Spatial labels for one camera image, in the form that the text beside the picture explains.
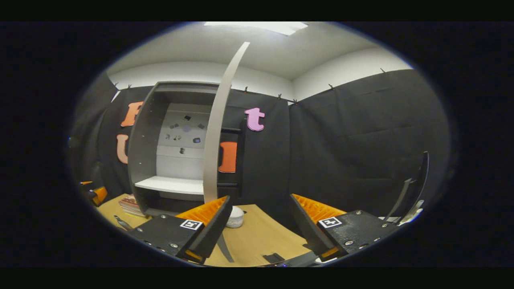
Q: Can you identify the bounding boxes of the black backdrop cloth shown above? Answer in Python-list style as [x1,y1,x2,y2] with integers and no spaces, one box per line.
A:
[68,68,452,241]

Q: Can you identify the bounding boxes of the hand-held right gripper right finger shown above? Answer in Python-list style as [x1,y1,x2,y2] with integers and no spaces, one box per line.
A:
[289,193,399,263]

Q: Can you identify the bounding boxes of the black curved frame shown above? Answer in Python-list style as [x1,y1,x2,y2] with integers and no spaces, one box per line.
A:
[383,151,430,226]

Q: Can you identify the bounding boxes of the dark slim object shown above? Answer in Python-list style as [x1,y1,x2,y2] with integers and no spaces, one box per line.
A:
[114,215,134,232]

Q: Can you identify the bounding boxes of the white cabinet shelf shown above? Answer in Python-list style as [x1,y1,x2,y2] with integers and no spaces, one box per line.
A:
[134,175,205,196]

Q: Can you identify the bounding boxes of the grey cabinet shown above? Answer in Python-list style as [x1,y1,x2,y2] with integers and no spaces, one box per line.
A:
[128,81,220,218]

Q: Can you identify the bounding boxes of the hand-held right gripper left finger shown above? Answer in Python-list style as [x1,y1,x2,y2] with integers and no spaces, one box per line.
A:
[128,195,233,265]

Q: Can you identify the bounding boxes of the stack of books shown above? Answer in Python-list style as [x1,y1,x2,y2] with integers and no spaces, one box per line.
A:
[118,194,147,218]

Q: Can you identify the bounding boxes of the white round container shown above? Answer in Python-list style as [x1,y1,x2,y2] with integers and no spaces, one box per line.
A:
[224,205,246,229]

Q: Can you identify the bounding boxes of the ceiling panel light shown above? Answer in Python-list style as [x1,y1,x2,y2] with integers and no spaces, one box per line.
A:
[204,22,309,36]

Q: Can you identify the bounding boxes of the black cabinet door handle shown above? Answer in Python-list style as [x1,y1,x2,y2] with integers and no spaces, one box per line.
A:
[219,119,247,198]

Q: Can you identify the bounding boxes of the white cabinet door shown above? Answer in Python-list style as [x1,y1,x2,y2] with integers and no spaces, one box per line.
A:
[203,41,251,264]

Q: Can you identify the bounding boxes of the row of small backdrop clips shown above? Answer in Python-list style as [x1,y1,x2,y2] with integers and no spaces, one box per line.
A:
[114,67,387,106]

